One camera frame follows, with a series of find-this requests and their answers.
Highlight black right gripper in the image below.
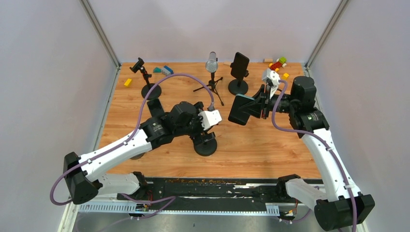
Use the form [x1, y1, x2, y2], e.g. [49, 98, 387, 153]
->
[238, 84, 297, 119]

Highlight black phone stand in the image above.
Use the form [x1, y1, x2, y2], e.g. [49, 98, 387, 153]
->
[130, 58, 162, 100]
[193, 137, 218, 157]
[228, 71, 249, 95]

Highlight black teal-edged smartphone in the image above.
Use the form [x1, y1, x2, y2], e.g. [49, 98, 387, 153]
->
[228, 94, 255, 126]

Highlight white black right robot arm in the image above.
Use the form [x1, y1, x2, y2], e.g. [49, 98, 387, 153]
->
[228, 76, 375, 231]

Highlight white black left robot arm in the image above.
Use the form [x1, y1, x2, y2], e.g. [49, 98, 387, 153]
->
[63, 99, 222, 204]

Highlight grey round stand base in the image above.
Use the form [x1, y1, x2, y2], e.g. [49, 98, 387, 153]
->
[131, 153, 145, 160]

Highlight yellow toy cube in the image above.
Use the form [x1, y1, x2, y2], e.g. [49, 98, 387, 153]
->
[282, 73, 290, 80]

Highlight red toy brick car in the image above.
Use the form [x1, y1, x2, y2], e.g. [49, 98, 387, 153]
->
[268, 57, 287, 72]

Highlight blue grey toy bricks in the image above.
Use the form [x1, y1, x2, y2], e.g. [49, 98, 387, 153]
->
[161, 65, 174, 76]

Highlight yellow toy brick left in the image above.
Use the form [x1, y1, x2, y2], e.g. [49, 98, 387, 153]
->
[124, 78, 132, 87]

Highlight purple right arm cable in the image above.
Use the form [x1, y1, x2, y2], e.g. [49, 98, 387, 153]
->
[271, 80, 358, 232]

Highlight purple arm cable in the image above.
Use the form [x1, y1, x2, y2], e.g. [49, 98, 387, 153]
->
[271, 80, 358, 232]
[49, 73, 215, 232]

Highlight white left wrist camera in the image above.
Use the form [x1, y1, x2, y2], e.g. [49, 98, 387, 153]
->
[198, 110, 222, 130]

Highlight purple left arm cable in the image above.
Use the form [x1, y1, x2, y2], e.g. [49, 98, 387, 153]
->
[49, 73, 215, 232]

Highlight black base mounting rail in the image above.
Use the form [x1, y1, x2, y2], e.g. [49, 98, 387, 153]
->
[129, 177, 301, 213]

